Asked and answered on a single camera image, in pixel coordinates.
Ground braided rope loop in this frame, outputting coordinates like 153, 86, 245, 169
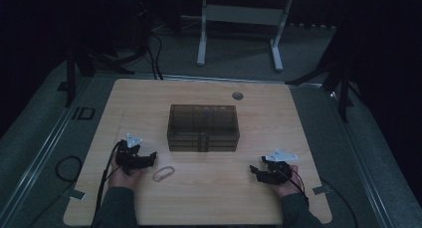
151, 165, 176, 183

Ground smoked clear drawer box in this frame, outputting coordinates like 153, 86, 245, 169
166, 104, 241, 153

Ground person's left hand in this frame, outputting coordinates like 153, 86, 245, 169
107, 155, 145, 191

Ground black floor cable loop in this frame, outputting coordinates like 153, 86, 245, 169
26, 155, 84, 228

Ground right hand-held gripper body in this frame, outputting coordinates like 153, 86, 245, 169
257, 149, 300, 186

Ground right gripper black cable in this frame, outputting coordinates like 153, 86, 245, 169
277, 161, 310, 206

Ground black hanging cables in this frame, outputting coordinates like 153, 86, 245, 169
145, 30, 164, 81

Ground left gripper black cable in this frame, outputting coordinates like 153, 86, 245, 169
93, 140, 123, 224

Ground grey tape piece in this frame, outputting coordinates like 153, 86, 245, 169
68, 188, 87, 201
312, 184, 333, 196

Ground metal floor rail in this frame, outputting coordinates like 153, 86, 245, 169
320, 83, 399, 228
0, 76, 98, 228

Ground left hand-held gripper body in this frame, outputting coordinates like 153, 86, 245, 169
114, 132, 149, 176

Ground person's right hand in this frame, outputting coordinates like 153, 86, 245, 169
276, 164, 305, 199

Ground white desk frame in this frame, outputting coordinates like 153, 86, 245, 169
196, 0, 295, 73

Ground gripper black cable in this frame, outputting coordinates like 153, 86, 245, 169
93, 140, 123, 224
277, 161, 310, 206

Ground black stand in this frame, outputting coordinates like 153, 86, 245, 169
285, 18, 361, 123
64, 38, 135, 109

